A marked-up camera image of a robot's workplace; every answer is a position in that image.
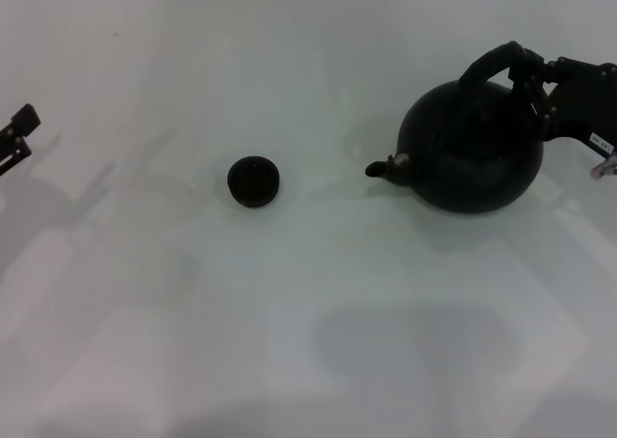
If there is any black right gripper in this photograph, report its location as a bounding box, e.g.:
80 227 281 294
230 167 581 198
510 45 617 162

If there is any black round teapot with handle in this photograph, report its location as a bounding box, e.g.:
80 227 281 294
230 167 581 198
364 41 546 214

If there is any small black teacup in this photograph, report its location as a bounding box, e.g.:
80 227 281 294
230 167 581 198
227 154 282 210

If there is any silver cable connector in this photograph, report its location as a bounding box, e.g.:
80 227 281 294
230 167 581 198
589 153 617 181

